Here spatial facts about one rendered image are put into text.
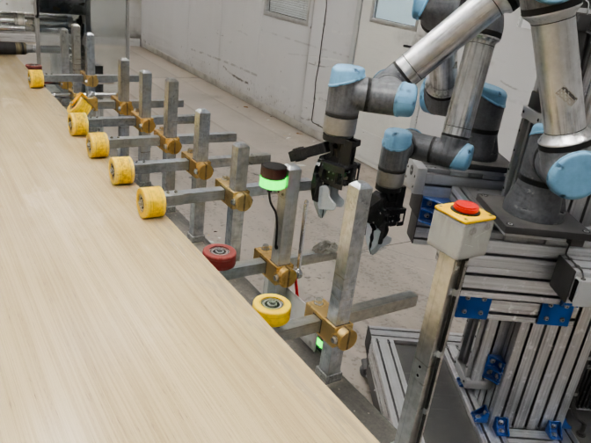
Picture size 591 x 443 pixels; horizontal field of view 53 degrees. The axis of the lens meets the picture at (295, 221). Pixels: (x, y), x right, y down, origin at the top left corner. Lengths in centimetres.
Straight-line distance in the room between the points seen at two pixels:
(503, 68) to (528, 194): 275
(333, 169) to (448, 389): 118
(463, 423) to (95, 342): 140
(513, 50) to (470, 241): 332
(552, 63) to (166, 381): 97
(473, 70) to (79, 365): 118
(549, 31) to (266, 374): 87
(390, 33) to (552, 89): 378
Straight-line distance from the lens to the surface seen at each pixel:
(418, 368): 112
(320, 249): 158
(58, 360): 109
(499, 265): 160
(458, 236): 96
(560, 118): 139
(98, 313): 120
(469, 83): 166
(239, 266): 146
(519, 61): 420
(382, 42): 516
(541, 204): 156
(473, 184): 203
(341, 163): 136
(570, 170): 140
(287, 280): 146
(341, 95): 132
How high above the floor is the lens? 155
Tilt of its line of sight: 23 degrees down
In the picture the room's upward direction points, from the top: 7 degrees clockwise
